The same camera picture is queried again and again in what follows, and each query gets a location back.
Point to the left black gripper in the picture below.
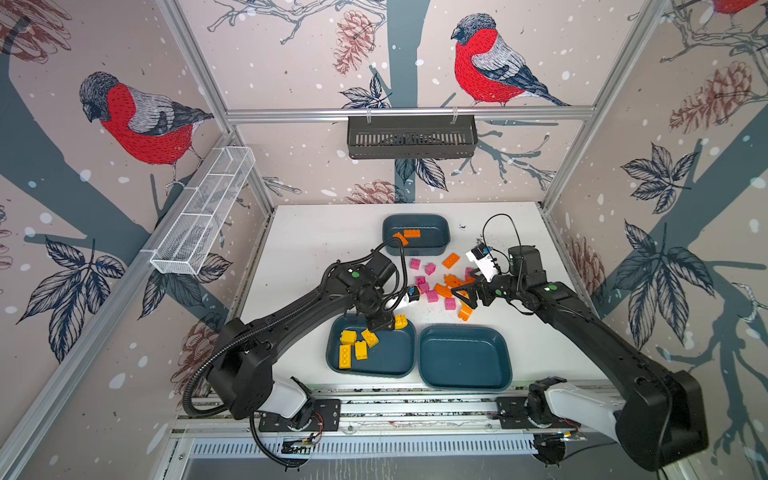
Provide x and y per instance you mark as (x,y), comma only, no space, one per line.
(382,324)

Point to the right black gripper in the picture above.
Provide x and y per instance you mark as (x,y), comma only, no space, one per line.
(472,290)

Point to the yellow square lego brick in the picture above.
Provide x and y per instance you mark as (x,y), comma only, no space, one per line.
(401,322)

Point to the yellow tall lego brick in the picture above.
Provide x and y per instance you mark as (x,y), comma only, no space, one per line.
(361,350)

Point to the yellow long lego brick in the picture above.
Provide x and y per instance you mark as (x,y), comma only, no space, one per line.
(345,357)

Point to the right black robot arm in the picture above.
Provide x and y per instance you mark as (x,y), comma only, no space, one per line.
(659,417)

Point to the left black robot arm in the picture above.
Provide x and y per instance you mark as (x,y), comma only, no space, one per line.
(238,377)

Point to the near left teal bin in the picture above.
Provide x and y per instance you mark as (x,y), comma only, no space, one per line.
(393,357)

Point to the teal bin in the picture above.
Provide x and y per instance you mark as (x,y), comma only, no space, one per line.
(393,357)
(455,357)
(435,233)

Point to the near right teal bin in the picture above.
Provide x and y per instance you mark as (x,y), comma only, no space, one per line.
(455,357)

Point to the far teal bin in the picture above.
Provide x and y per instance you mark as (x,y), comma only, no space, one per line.
(435,233)

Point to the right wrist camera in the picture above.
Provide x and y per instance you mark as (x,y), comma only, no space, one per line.
(481,257)

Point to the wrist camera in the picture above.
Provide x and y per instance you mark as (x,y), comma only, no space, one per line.
(481,257)
(412,296)

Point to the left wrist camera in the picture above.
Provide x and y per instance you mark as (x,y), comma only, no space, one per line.
(412,296)

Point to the aluminium mounting rail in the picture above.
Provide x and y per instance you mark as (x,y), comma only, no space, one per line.
(385,411)

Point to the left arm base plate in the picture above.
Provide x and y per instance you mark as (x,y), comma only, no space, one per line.
(318,415)

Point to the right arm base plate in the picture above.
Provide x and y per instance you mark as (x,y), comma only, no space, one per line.
(515,413)

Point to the black hanging wire basket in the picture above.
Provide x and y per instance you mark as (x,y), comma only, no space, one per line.
(411,137)

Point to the white mesh wall shelf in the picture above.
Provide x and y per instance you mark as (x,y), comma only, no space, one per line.
(193,233)

